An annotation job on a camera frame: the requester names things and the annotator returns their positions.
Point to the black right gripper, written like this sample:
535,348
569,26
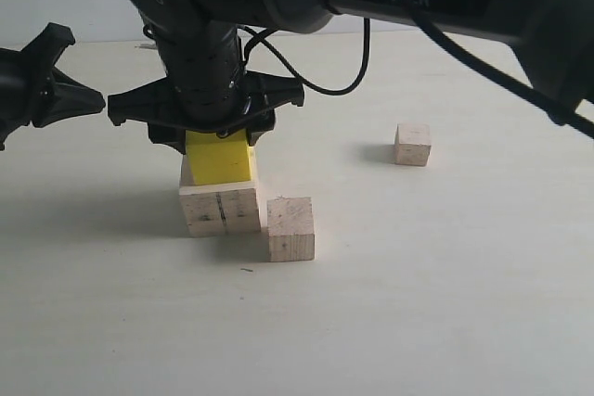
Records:
206,89

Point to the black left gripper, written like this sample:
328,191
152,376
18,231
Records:
60,98

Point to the yellow wooden cube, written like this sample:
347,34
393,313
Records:
214,160

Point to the large plain wooden cube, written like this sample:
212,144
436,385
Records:
220,210

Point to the medium plain wooden cube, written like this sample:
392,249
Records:
291,229

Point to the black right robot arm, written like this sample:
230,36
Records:
539,50

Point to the small plain wooden cube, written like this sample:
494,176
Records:
412,144

